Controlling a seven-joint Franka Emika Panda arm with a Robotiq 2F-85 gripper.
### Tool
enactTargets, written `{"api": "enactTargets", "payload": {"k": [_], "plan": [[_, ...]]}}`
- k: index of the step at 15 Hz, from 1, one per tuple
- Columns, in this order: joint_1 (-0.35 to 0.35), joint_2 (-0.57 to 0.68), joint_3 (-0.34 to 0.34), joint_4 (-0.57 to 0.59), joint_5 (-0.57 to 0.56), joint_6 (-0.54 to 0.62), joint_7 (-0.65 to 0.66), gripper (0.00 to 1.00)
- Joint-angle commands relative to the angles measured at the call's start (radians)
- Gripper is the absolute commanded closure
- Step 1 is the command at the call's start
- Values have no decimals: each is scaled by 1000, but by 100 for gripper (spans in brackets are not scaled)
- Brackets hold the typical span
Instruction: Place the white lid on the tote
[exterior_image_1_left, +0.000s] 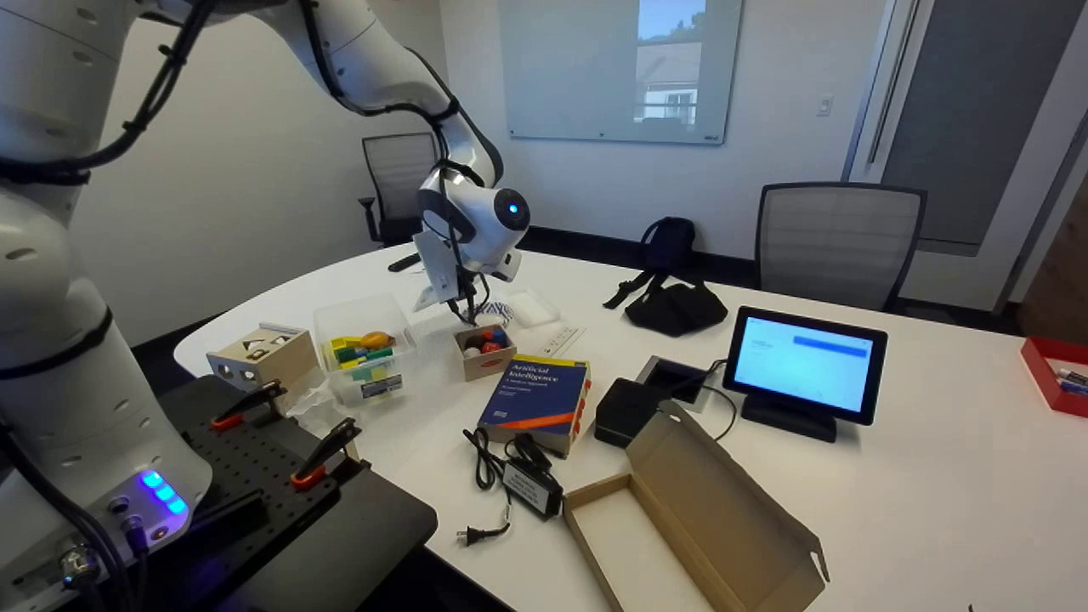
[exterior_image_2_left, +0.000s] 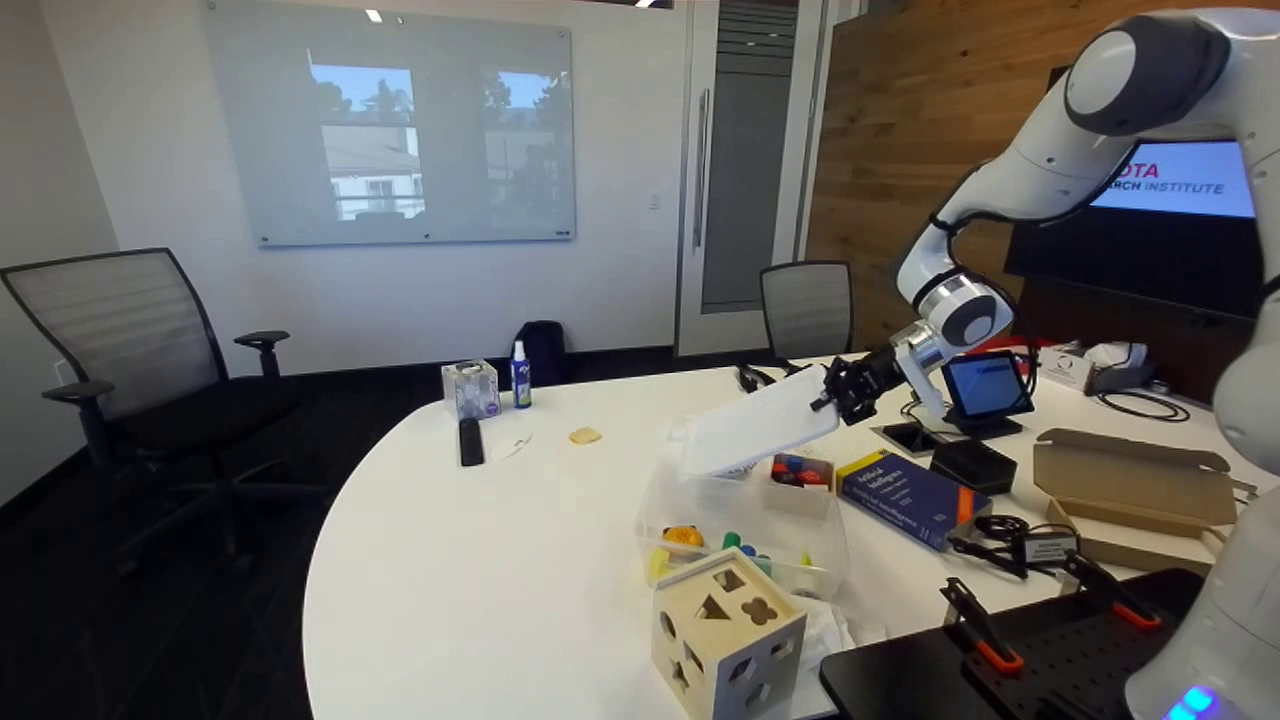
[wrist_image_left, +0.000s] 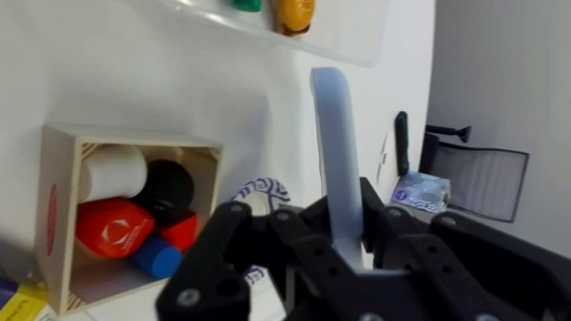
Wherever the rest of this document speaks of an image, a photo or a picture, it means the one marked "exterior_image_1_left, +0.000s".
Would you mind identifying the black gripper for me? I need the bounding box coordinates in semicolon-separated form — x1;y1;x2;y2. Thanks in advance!
448;248;505;330

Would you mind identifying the clear plastic tote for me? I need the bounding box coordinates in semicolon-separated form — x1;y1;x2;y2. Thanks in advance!
314;296;408;409

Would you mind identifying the small cardboard box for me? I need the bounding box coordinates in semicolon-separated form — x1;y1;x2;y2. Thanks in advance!
452;324;520;386

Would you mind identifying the white tissue packet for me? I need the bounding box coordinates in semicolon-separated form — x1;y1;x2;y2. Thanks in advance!
507;288;562;333

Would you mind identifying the white paper card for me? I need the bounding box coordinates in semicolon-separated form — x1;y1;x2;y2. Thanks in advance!
530;321;587;358

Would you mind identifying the blue and orange book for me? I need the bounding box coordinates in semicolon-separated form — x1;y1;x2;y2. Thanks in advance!
476;349;596;458

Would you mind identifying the grey mesh chair with armrests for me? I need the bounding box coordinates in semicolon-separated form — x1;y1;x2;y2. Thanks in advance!
358;131;448;248

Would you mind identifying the small black box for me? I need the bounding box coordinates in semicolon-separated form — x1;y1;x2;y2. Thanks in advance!
591;375;663;450

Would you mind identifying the black power adapter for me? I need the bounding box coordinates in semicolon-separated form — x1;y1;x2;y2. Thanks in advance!
499;435;568;523

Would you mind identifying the black bag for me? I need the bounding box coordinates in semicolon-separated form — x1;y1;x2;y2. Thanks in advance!
602;216;732;340

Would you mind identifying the black clamp with red tips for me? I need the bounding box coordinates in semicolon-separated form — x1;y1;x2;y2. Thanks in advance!
285;414;367;492
207;380;290;435

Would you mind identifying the wooden shape sorter box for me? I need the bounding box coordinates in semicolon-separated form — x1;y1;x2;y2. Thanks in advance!
203;321;323;418

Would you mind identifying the black table socket box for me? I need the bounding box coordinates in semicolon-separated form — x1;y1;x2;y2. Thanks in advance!
637;355;715;409

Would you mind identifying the open brown cardboard box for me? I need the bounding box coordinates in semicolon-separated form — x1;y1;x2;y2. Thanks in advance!
562;404;833;612

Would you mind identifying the black tablet monitor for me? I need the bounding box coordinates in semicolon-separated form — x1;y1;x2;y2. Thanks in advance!
721;304;892;447

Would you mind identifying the armless grey mesh chair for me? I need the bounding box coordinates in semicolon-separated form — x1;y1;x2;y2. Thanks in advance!
755;182;927;312

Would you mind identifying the grey door panel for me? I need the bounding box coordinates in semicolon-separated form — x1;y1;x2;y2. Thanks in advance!
882;0;1088;255

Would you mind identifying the red box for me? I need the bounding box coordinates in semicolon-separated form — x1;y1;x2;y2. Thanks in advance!
1019;333;1088;422

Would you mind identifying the black power cable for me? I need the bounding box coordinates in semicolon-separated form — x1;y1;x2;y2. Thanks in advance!
457;422;516;551

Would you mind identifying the wall whiteboard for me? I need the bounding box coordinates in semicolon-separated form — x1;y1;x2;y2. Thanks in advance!
499;0;748;151

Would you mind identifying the black monitor cable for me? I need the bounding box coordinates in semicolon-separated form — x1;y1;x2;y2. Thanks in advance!
701;358;744;447

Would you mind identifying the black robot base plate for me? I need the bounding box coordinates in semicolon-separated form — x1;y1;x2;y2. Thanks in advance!
124;372;443;612

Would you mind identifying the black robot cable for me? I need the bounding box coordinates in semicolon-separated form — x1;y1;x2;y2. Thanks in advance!
0;404;151;612

